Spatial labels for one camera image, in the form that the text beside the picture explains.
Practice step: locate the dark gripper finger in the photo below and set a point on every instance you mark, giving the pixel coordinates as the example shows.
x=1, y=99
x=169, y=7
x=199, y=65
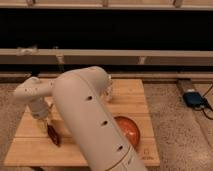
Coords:
x=45, y=126

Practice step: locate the wooden shelf rail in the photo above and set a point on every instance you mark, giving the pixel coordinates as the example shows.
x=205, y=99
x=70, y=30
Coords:
x=105, y=57

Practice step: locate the orange bowl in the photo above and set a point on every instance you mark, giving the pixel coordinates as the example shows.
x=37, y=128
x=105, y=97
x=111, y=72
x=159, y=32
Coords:
x=128, y=130

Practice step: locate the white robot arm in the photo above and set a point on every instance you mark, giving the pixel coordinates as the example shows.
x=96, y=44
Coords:
x=77, y=98

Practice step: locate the wooden table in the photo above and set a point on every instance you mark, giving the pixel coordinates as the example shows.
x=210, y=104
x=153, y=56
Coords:
x=31, y=148

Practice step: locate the blue device on floor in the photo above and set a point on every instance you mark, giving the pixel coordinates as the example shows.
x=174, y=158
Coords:
x=193, y=98

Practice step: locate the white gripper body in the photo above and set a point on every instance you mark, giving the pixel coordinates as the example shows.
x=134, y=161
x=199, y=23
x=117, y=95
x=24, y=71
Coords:
x=39, y=109

